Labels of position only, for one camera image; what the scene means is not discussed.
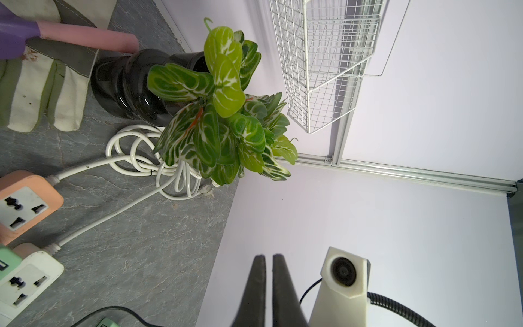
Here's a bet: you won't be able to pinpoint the white gardening glove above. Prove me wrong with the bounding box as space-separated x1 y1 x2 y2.
1 1 117 133

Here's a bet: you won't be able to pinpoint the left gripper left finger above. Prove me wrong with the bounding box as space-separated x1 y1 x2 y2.
232 255 266 327

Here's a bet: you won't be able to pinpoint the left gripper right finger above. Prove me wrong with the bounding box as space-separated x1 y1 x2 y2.
272 254 308 327

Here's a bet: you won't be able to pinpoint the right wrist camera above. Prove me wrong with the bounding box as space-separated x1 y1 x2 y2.
309 247 370 326

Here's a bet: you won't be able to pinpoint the white wire wall shelf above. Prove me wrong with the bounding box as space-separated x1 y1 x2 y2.
270 1 409 134

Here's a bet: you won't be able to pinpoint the white coiled power cords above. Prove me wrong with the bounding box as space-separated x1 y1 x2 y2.
44 124 217 255

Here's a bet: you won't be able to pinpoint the white power strip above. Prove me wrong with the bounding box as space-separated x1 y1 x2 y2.
1 243 64 326

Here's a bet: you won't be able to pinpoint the potted green plant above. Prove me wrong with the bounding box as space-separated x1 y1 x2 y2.
91 26 298 185

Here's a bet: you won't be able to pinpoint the orange power strip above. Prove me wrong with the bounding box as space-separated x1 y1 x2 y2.
1 170 64 245

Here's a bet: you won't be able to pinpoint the purple pink garden trowel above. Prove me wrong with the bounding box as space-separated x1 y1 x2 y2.
1 5 140 60

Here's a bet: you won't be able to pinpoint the green USB charger cube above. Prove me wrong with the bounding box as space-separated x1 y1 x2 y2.
0 245 23 280

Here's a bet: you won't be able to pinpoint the black USB cable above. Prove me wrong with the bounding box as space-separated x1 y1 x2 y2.
69 305 164 327

